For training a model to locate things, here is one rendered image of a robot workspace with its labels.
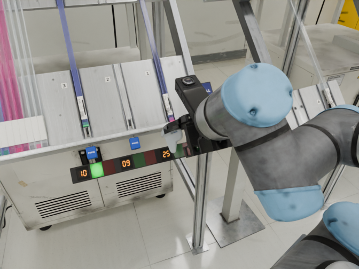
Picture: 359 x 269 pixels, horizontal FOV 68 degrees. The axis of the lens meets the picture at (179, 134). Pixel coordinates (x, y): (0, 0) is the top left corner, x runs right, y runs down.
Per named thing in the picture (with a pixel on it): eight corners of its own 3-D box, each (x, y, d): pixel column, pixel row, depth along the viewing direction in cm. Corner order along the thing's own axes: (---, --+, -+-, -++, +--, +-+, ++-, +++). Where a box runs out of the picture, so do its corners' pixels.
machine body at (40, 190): (173, 199, 142) (171, 97, 105) (31, 239, 123) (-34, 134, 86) (145, 131, 191) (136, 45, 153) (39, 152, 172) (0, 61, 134)
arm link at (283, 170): (355, 184, 34) (317, 107, 35) (304, 230, 29) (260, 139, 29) (304, 187, 41) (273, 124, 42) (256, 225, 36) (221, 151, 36)
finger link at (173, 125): (158, 135, 56) (184, 124, 49) (157, 128, 56) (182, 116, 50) (176, 132, 59) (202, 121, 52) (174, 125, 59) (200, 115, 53)
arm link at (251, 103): (258, 141, 28) (223, 69, 28) (218, 151, 39) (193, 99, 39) (312, 113, 30) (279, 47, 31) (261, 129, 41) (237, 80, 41)
